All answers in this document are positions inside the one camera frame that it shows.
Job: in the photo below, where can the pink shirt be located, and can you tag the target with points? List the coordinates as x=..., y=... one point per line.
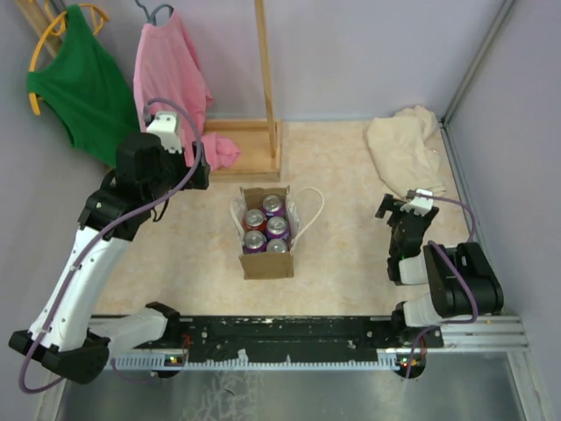
x=167, y=66

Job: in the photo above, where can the wooden clothes rack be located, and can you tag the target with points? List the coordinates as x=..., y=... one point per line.
x=259, y=140

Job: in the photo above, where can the cream folded cloth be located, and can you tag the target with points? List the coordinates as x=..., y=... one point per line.
x=398, y=146

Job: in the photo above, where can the red soda can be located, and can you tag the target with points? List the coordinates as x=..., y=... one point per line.
x=254, y=220

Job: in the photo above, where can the purple can front left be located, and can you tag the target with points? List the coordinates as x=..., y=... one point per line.
x=254, y=242

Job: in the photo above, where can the metal corner post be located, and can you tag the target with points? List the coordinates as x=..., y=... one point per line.
x=492, y=34

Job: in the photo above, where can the canvas bag with white handles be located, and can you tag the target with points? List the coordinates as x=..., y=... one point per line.
x=258, y=263

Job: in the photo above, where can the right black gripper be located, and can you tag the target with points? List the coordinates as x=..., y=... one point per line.
x=388, y=203

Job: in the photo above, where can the white cable duct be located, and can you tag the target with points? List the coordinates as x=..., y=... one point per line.
x=172, y=362

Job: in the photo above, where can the yellow clothes hanger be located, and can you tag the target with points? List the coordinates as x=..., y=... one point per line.
x=57, y=27

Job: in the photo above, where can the grey clothes hanger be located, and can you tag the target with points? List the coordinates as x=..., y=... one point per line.
x=151, y=16

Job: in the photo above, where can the green tank top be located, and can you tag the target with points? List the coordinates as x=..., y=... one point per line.
x=85, y=89

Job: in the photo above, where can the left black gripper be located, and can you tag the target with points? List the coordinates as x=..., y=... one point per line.
x=181, y=160

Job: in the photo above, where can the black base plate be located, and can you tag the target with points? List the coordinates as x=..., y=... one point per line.
x=326, y=351

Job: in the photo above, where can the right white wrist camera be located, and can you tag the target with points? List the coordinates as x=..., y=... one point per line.
x=420, y=202

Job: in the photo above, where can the aluminium rail frame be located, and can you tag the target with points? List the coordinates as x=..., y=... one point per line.
x=494, y=333

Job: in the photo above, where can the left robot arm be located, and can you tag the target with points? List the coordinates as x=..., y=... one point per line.
x=148, y=173

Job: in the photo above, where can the purple can middle right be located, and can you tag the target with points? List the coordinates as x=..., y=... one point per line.
x=277, y=228

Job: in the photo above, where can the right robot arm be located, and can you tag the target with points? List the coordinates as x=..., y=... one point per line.
x=462, y=284

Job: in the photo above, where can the purple soda can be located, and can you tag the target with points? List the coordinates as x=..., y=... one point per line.
x=273, y=206

